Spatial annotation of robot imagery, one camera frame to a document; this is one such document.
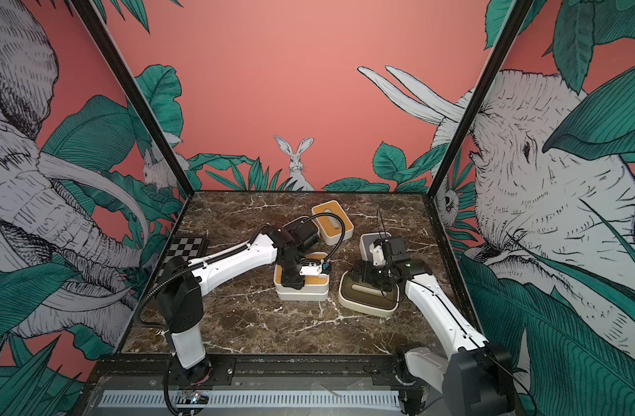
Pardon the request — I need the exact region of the grey lid white tissue box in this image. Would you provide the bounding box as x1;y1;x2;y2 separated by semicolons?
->
275;284;329;302

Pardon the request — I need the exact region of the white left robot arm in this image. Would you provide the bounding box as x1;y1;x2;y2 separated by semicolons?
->
153;218;333;372

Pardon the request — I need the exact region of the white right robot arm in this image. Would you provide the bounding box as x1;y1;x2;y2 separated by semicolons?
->
349;260;516;415

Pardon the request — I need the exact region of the dark brown lid tissue box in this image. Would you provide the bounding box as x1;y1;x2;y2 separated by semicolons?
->
337;271;400;318
284;217;319;252

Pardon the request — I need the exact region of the wood lid white tissue box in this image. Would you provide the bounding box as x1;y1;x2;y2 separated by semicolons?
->
311;199;354;246

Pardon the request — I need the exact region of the checkerboard calibration plate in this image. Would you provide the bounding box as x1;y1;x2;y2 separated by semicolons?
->
159;235;209;274

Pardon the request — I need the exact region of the small circuit board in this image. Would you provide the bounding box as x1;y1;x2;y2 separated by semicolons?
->
176;391;210;407

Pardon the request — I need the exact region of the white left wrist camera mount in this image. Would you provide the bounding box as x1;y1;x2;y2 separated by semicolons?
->
299;261;331;277

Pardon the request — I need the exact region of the white slotted cable duct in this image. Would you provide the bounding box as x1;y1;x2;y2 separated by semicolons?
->
97;390;400;411

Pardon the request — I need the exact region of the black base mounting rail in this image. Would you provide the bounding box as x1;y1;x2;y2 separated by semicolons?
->
90;354;430;388

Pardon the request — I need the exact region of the black right frame post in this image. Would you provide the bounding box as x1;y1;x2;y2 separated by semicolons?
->
427;0;533;199

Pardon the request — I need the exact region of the black frame post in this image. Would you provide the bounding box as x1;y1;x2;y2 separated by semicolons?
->
427;0;533;199
71;0;194;199

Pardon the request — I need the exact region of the black left frame post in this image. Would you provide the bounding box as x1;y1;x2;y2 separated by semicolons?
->
71;0;194;199

